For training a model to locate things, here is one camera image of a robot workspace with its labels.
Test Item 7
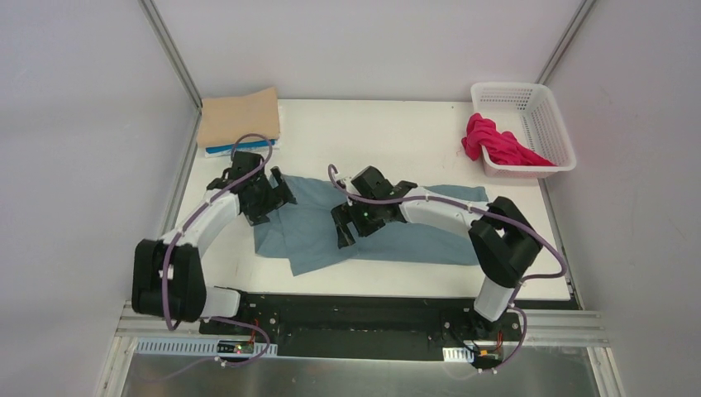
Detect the grey-blue t shirt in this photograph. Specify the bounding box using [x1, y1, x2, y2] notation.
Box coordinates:
[254, 175, 479, 276]

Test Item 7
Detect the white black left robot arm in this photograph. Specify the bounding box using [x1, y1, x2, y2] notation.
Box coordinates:
[131, 151, 297, 335]

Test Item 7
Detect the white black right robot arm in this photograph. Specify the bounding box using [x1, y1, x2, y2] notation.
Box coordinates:
[327, 165, 545, 339]

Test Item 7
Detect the folded blue white t shirt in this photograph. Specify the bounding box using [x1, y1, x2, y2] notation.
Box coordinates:
[203, 141, 269, 158]

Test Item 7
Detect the folded tan t shirt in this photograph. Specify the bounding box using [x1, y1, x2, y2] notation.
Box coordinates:
[197, 87, 280, 148]

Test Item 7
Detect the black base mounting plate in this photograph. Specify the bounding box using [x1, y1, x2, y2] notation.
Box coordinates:
[145, 285, 582, 361]

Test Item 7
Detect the pink red t shirt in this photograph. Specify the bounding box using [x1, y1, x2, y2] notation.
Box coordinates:
[461, 112, 555, 167]

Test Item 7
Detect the left controller circuit board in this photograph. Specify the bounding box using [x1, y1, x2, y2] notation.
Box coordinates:
[217, 340, 255, 356]

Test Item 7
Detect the controller circuit board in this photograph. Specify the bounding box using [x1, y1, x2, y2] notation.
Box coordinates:
[474, 349, 503, 363]
[217, 340, 255, 356]

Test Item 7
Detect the right controller circuit board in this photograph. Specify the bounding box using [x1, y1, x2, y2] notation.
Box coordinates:
[474, 349, 503, 363]

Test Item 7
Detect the white plastic laundry basket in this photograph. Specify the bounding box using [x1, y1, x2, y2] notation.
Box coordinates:
[470, 82, 577, 179]

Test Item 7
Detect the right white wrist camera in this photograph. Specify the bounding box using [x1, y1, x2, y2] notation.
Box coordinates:
[334, 175, 352, 189]

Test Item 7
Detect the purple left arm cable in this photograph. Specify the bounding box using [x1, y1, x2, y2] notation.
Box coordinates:
[160, 133, 275, 368]

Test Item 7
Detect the aluminium front rail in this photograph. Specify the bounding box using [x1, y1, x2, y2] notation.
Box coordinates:
[115, 302, 610, 347]

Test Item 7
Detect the left aluminium frame post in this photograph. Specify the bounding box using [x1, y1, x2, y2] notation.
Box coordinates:
[138, 0, 203, 111]

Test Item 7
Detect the aluminium frame post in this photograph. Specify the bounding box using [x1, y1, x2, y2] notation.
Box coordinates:
[138, 0, 203, 111]
[536, 0, 598, 85]

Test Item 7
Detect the right aluminium frame post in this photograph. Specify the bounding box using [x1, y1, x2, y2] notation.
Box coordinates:
[536, 0, 598, 85]

